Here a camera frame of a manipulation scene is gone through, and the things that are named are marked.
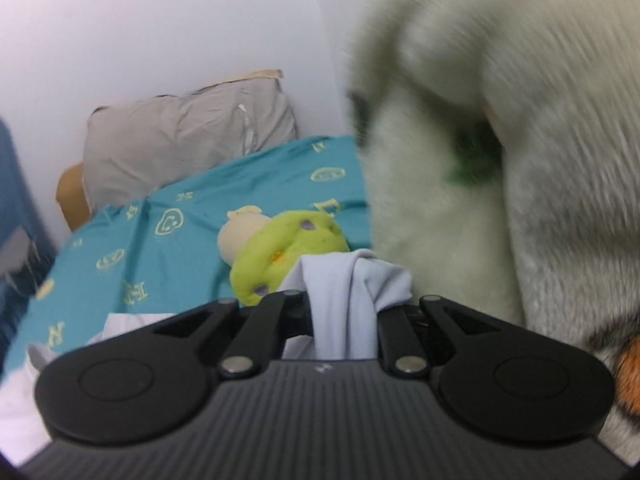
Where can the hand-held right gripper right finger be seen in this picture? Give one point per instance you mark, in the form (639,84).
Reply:
(395,337)

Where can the grey cloth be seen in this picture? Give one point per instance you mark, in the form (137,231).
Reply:
(17,250)

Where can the grey pillow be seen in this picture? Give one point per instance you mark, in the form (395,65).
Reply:
(175,135)

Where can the teal printed bedsheet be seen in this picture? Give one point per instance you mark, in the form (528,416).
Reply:
(200,200)

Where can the white garment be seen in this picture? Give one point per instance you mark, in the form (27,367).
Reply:
(345,300)

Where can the large fluffy white plush toy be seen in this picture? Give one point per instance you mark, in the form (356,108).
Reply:
(500,60)

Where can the blue chair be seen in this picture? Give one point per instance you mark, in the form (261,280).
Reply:
(15,180)

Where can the green plush toy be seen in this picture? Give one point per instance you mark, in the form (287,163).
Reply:
(285,255)

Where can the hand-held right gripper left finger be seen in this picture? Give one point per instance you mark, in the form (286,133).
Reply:
(272,320)

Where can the mustard yellow pillow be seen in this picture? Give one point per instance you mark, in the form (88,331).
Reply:
(72,195)

